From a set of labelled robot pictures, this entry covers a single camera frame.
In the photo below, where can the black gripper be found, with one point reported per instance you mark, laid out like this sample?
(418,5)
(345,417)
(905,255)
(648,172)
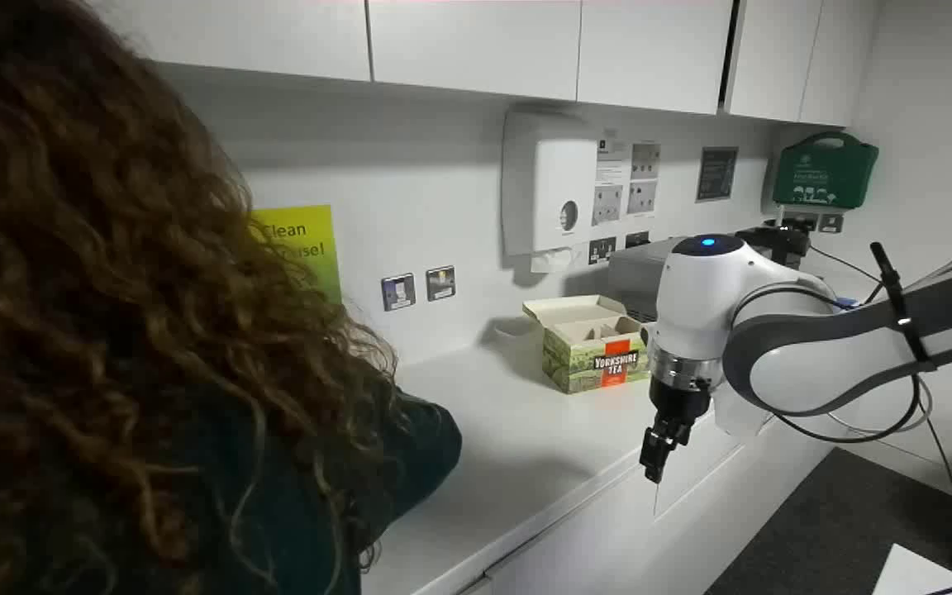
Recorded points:
(682,398)

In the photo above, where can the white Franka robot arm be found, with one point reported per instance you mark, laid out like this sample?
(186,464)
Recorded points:
(710,299)

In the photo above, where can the green cardboard tea box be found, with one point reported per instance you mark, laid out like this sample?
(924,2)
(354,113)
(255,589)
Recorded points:
(593,351)

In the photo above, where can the green first aid box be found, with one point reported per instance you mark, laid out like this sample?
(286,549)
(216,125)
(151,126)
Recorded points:
(829,170)

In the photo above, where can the white base cabinet run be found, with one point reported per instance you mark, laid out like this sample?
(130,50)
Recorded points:
(651,535)

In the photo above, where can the flat blue cloth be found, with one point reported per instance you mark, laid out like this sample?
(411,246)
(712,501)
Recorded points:
(846,299)

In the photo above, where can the black coffee machine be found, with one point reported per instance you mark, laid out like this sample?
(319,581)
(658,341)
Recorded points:
(778,239)

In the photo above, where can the white poster with grey picture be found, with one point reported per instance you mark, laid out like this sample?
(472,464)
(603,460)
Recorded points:
(607,205)

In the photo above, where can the white paper sheet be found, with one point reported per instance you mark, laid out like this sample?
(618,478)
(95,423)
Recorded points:
(916,573)

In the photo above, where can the white paper towel dispenser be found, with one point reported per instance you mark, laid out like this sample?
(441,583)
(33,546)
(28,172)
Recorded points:
(547,185)

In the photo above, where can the white upper cabinet door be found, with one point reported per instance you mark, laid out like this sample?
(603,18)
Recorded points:
(478,43)
(800,55)
(651,50)
(246,35)

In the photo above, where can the green clean after use sign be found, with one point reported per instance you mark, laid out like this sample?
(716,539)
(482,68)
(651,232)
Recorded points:
(313,241)

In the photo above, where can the person with curly brown hair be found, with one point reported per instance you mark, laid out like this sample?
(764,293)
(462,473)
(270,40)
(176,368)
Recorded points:
(114,274)

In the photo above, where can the silver wall socket plate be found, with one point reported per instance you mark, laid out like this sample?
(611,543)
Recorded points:
(636,239)
(603,248)

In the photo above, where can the dark rectangular wall panel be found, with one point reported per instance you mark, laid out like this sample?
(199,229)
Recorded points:
(717,172)

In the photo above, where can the small dark wall socket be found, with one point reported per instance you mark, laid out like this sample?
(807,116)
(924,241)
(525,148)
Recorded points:
(830,222)

